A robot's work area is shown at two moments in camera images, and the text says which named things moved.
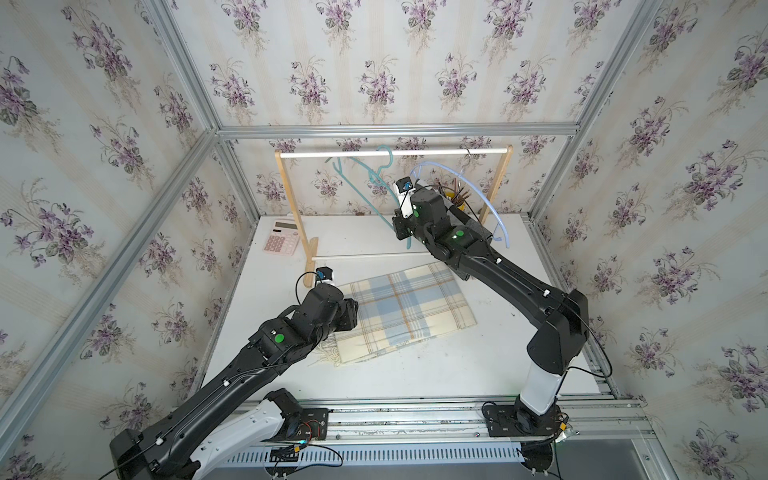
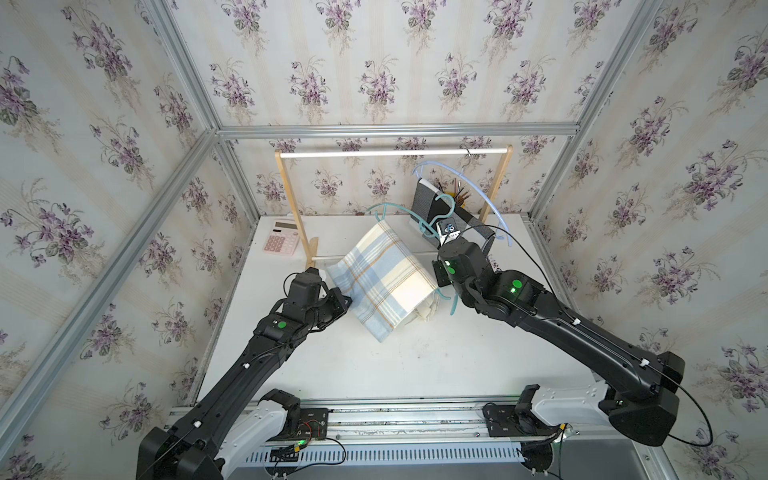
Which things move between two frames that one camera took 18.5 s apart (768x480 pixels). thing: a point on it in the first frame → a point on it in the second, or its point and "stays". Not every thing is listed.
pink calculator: [283, 237] stays
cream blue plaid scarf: [398, 309] → [386, 283]
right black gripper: [397, 221] → [438, 267]
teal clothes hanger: [369, 201] → [454, 304]
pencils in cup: [456, 197] stays
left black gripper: [349, 314] → [335, 297]
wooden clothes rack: [504, 152] stays
